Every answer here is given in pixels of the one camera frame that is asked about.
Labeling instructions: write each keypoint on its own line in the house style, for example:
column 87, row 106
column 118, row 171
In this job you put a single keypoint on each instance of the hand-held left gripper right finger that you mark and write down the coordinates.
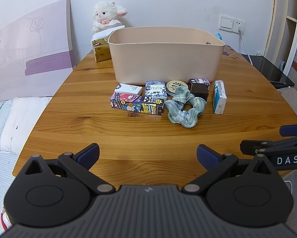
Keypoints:
column 207, row 154

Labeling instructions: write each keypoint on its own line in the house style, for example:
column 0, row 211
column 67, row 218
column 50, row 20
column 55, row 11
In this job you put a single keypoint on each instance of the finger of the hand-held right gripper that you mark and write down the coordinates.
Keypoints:
column 252, row 146
column 293, row 130

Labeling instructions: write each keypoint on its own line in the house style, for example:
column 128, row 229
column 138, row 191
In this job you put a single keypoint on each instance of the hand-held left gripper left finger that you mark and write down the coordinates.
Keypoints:
column 89, row 153

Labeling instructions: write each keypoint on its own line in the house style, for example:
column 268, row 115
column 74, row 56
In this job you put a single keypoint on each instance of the grey cushion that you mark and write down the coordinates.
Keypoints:
column 291, row 101

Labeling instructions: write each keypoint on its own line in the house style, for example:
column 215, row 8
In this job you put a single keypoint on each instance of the plaid fabric scrunchie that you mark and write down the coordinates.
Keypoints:
column 185, row 119

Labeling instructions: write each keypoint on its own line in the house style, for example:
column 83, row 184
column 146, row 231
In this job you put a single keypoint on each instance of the blue and white tissue pack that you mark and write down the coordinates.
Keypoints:
column 219, row 96

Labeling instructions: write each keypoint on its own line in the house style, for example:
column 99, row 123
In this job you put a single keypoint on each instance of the dark brown box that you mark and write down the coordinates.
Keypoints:
column 199, row 91

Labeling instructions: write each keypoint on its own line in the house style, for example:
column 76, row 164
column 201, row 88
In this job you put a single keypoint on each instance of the black side table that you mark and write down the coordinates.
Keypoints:
column 267, row 67

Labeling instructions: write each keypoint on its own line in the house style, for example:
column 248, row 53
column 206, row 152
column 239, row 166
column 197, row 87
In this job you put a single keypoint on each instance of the long cartoon print box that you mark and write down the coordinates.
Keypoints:
column 136, row 103

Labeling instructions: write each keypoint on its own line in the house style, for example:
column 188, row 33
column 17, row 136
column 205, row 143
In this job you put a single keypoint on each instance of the white pillow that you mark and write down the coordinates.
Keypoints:
column 24, row 121

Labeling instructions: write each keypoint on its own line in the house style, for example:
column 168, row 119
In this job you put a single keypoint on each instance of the small cartoon print box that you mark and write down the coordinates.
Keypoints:
column 200, row 80

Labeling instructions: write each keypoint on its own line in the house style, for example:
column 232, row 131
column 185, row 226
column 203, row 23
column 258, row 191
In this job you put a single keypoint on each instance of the small white box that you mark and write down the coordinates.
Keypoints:
column 128, row 89

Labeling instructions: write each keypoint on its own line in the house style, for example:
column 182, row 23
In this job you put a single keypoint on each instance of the round metal tin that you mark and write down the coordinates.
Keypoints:
column 175, row 85

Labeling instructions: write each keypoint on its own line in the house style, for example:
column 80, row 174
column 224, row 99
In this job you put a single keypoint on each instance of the blue and white patterned box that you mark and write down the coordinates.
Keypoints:
column 155, row 89

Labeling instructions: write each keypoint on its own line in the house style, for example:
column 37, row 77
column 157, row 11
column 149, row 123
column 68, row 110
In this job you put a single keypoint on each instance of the purple patterned table mat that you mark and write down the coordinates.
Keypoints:
column 231, row 52

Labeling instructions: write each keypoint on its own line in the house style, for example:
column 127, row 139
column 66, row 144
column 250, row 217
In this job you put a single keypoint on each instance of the yellow tissue box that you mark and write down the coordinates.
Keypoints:
column 101, row 53

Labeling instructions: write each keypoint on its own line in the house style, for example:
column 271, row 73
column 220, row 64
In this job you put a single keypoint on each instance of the beige plastic storage bin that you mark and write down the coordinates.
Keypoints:
column 163, row 62

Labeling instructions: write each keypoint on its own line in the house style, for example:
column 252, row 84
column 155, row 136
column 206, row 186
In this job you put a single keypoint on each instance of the white shelf unit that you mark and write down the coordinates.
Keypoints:
column 291, row 17

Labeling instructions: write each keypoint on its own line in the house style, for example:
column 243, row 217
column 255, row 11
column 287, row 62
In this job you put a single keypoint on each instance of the small blue object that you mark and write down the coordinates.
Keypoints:
column 218, row 36

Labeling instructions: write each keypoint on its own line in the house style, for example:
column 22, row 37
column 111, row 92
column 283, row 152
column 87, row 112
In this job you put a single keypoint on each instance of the purple and white headboard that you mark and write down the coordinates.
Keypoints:
column 27, row 42

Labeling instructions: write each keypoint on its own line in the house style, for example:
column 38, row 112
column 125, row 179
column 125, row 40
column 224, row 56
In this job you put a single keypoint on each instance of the white plush lamb toy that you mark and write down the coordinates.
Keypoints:
column 106, row 12

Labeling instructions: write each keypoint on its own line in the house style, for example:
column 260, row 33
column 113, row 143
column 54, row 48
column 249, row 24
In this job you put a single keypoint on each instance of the white wall outlet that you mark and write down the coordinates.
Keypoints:
column 239, row 26

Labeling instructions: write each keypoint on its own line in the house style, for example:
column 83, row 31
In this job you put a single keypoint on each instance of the white wall switch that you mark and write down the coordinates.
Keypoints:
column 226, row 22

